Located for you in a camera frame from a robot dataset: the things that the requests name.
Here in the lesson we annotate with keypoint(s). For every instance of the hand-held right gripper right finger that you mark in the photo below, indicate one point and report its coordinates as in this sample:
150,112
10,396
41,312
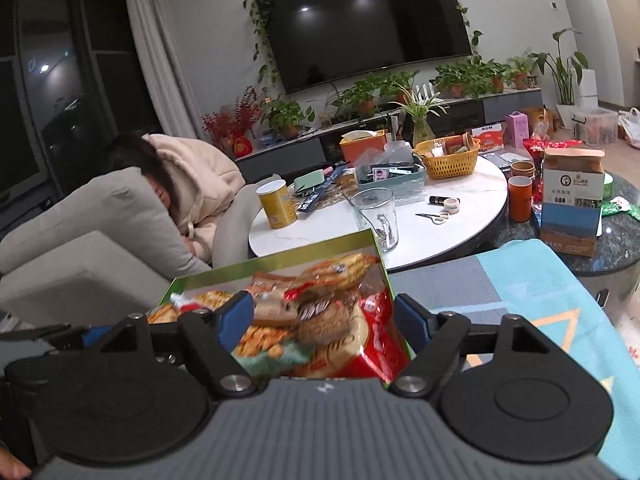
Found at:
414,317

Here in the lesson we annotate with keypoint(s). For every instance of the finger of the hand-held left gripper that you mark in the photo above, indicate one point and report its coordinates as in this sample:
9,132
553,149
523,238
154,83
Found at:
92,336
35,335

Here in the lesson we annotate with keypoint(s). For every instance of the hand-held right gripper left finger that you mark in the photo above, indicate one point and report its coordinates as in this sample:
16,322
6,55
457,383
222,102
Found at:
237,316

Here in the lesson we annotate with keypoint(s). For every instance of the clear orange cracker packet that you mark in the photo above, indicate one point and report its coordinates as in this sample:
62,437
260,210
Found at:
260,342

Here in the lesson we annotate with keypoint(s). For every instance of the brown snack packet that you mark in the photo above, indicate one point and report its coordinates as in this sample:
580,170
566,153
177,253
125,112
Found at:
272,300

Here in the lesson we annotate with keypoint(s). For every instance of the yellow chips packet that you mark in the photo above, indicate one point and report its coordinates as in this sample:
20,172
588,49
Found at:
200,305

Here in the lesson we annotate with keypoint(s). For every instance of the red round-print snack packet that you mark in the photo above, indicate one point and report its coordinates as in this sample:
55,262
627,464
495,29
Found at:
380,350

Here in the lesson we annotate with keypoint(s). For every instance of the green cardboard box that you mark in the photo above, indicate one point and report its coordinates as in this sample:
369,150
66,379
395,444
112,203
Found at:
280,262

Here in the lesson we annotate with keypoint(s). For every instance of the yellow corn snack packet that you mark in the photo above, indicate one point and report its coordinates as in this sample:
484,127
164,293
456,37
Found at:
340,270

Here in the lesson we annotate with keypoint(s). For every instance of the person's left hand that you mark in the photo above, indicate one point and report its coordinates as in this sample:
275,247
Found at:
12,466

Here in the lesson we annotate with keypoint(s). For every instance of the white round table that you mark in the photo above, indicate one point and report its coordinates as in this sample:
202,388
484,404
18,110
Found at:
450,240

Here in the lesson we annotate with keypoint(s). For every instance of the clear glass cup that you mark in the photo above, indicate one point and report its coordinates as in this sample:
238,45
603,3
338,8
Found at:
375,220

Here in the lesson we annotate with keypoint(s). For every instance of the yellow cylindrical can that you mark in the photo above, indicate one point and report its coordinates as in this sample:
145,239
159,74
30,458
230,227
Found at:
277,207

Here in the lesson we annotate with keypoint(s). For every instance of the white tape roll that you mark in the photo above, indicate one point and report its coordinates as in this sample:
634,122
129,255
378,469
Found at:
452,205

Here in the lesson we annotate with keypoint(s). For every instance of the black lip balm tube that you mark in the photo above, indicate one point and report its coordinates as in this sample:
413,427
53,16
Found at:
436,199

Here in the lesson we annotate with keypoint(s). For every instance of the printed teal mat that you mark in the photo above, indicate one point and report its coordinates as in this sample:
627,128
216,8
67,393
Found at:
540,285

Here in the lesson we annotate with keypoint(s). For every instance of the blue long box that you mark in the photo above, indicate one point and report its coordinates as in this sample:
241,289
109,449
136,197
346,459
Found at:
322,192

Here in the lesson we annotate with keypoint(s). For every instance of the green pouch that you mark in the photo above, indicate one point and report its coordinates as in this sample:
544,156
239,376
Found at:
310,182

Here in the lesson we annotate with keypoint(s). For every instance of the orange cylinder cup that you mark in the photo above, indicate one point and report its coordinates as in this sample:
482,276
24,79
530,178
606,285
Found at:
522,169
520,200

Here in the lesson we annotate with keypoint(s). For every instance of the yellow woven basket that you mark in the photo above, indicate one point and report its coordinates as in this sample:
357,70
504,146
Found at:
447,162

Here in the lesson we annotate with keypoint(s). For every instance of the orange tissue box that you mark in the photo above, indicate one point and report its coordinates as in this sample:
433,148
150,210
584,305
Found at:
362,150

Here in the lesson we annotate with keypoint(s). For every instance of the white red printed box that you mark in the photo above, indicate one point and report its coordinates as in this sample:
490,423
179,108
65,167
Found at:
490,139

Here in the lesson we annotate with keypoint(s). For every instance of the white cardboard carton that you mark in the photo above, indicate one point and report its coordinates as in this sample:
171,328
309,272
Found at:
570,200

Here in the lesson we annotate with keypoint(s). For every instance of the red berry plant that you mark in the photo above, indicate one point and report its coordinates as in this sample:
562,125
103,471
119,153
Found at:
235,120

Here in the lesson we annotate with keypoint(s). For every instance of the spider plant in glass vase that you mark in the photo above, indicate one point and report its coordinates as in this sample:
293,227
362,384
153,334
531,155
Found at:
422,120

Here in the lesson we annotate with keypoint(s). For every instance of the red foil bag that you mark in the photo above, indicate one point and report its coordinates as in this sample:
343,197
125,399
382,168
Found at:
537,160

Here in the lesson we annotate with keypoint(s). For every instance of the potted green plant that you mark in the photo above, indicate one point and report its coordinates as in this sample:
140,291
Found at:
397,87
287,117
357,97

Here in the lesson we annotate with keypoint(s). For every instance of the pink carton box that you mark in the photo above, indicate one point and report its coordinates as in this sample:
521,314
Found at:
516,131

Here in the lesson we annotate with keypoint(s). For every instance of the dark marble table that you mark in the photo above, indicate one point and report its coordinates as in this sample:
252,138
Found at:
620,245

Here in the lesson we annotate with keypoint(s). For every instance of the green foil packet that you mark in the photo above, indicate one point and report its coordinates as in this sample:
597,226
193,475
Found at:
620,207

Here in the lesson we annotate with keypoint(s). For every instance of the bushy potted plant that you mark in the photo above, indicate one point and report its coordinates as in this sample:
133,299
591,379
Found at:
467,80

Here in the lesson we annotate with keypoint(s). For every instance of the dark window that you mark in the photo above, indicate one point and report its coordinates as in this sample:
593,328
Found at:
60,85

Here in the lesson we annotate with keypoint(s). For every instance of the clear plastic storage bin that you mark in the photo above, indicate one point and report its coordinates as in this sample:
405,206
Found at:
595,129

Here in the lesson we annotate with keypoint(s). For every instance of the small potted plant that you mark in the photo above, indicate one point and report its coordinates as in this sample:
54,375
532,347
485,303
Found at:
521,72

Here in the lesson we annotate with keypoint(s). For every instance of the white curtain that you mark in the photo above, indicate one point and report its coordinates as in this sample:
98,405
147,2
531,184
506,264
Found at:
160,50

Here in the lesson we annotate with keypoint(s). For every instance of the ivy vine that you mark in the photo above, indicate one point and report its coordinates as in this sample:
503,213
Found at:
465,15
262,35

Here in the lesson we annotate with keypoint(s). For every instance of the tall leafy plant white pot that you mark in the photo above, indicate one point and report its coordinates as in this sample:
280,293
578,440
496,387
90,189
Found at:
562,75

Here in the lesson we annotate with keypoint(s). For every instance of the white plastic bag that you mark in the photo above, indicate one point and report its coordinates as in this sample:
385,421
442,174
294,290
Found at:
631,130

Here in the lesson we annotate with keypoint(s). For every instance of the white floor appliance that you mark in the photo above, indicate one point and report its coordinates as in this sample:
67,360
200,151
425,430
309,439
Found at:
590,87

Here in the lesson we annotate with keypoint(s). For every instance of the black wall television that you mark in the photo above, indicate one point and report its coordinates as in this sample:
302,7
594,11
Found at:
365,20

